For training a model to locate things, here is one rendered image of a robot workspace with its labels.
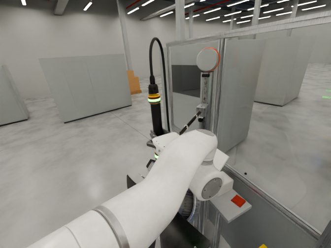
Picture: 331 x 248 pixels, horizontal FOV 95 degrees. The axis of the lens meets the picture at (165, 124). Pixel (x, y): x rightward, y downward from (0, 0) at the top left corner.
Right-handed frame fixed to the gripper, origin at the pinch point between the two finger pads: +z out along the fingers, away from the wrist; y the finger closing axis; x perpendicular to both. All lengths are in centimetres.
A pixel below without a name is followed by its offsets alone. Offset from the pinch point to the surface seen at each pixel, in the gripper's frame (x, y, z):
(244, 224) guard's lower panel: -111, 70, -2
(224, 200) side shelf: -79, 53, 7
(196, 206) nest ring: -54, 18, -2
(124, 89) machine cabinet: -92, 94, 573
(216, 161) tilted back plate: -34, 39, 6
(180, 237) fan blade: -46.0, -0.2, -15.3
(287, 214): -66, 70, -26
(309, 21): 37, 70, -9
